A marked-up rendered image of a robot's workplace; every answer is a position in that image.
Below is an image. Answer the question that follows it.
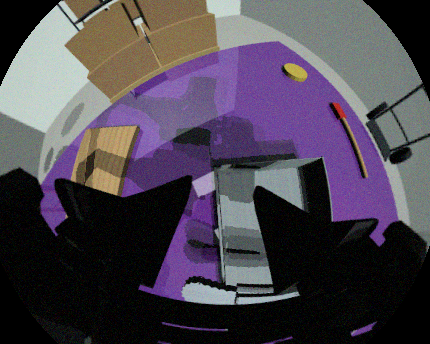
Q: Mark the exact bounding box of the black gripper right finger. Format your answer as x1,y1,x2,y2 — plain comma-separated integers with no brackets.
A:
254,187,379,296

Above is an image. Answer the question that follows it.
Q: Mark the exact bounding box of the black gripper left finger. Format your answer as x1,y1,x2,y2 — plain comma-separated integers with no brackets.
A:
54,175,192,288

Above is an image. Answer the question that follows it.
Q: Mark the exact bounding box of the brown wooden board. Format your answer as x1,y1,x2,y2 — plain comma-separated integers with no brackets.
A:
71,125,140,197

